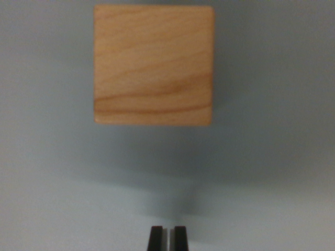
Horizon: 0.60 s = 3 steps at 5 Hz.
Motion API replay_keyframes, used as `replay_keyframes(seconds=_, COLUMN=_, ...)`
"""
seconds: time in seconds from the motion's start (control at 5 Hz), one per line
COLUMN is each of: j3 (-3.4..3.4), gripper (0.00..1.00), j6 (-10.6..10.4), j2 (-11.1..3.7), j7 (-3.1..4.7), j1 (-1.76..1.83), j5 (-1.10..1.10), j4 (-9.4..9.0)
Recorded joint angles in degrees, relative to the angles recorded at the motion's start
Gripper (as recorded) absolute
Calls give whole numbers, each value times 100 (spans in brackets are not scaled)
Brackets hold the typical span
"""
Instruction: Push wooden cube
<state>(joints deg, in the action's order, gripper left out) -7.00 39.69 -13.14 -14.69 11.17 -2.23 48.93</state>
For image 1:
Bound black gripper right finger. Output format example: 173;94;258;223
169;226;189;251

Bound grey plastic bin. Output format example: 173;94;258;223
0;0;335;251

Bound wooden cube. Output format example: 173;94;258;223
93;4;216;127

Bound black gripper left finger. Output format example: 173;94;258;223
147;226;170;251

